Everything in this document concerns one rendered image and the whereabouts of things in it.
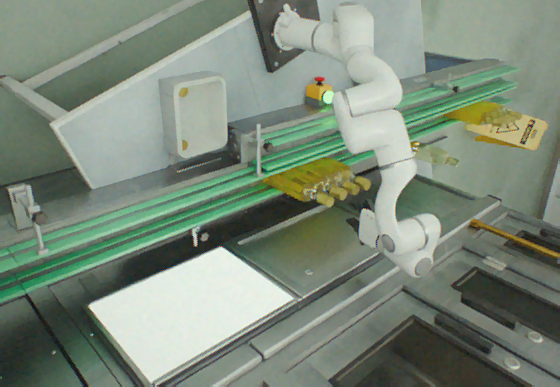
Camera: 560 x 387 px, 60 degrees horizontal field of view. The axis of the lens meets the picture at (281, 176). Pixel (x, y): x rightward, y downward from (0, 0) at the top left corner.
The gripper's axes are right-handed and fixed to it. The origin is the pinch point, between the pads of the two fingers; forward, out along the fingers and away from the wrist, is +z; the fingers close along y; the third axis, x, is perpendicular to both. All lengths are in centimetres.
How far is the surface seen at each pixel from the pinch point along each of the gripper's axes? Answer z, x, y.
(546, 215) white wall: 264, -539, -259
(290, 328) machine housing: -20.9, 31.1, -13.0
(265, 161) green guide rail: 31.5, 13.0, 6.2
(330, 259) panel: -1.3, 7.8, -12.5
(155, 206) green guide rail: 20, 51, 4
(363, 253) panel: -3.7, -1.9, -11.8
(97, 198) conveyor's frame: 27, 65, 6
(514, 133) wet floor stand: 167, -294, -71
